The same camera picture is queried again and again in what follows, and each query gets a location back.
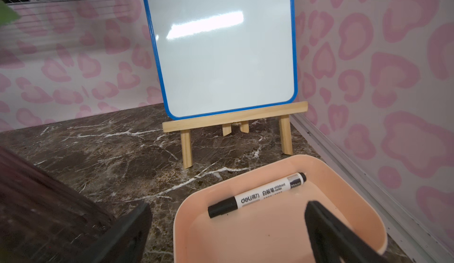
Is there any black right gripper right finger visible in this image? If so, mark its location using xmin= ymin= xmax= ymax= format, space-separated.
xmin=305 ymin=201 xmax=387 ymax=263

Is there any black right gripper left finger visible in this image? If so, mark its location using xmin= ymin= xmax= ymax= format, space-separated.
xmin=79 ymin=202 xmax=153 ymax=263

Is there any pink plastic tray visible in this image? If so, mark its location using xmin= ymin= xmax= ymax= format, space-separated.
xmin=173 ymin=155 xmax=387 ymax=263

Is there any right red glass vase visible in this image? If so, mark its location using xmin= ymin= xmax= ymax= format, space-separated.
xmin=1 ymin=148 xmax=115 ymax=263

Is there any black white whiteboard marker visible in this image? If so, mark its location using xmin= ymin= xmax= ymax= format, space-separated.
xmin=208 ymin=173 xmax=307 ymax=219

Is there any wooden easel stand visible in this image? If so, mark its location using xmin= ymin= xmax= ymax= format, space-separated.
xmin=162 ymin=101 xmax=309 ymax=169

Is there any blue framed whiteboard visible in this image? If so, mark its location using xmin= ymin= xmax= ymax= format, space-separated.
xmin=144 ymin=0 xmax=298 ymax=120

